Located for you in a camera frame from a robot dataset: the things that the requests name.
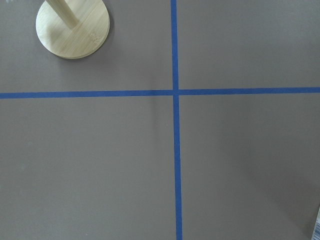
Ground wooden stand with round base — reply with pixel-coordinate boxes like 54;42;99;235
35;0;111;59

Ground blue white milk carton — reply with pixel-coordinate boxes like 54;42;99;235
311;209;320;240

